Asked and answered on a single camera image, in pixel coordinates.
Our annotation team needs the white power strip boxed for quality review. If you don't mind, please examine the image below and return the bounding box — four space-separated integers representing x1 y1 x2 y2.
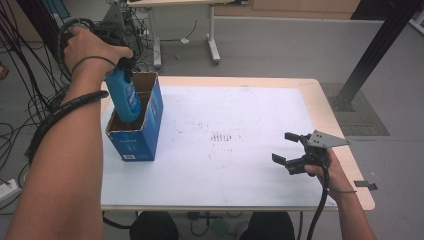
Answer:
0 178 23 203

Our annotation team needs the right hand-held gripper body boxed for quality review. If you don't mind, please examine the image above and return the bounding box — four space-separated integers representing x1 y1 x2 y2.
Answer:
285 129 351 176

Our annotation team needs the person's right leg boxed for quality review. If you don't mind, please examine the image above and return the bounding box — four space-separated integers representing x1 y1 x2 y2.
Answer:
239 211 297 240

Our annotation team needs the black computer tower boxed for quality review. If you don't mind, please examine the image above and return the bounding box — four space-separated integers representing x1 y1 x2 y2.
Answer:
119 9 143 58

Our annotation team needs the black cable under table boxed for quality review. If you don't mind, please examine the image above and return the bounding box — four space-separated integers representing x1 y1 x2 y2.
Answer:
185 211 232 238

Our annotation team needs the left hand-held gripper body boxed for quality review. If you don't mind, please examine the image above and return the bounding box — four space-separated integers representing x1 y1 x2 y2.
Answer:
91 2 137 52

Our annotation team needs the dark floor base plate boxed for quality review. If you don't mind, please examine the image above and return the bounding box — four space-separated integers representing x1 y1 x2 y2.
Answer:
320 82 390 137

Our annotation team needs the person's right hand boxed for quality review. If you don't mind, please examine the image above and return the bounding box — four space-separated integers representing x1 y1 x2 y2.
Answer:
304 148 358 203

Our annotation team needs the person's leg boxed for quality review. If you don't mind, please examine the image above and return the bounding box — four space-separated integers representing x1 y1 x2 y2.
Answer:
239 211 297 240
128 211 180 240

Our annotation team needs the thick black right gripper cable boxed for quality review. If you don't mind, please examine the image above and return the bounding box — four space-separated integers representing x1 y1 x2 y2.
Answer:
305 164 332 240

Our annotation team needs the black metal post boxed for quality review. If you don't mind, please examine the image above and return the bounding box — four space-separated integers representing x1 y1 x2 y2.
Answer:
328 0 424 113
15 0 69 59

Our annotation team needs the blue bottle with white cap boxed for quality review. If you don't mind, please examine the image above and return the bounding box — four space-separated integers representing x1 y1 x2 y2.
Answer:
105 65 142 124

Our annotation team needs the black tape strip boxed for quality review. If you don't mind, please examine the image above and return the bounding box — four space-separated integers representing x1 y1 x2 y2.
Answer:
353 179 379 192

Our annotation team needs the person's left leg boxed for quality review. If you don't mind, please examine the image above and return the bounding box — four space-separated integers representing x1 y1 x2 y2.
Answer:
128 211 180 240

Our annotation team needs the person's left hand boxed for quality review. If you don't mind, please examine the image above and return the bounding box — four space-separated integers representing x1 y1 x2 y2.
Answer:
62 26 135 80

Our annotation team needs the blue cardboard box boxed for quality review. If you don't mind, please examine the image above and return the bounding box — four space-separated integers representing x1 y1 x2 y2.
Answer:
105 71 165 162

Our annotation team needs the white mat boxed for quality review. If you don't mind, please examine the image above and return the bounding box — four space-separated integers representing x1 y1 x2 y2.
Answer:
100 85 338 208

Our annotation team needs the white desk with metal legs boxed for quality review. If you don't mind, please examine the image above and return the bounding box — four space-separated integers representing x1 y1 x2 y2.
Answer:
127 0 250 70

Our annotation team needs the thin black wrist cord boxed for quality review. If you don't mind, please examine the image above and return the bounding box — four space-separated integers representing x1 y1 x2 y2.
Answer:
327 187 358 195
70 55 117 77

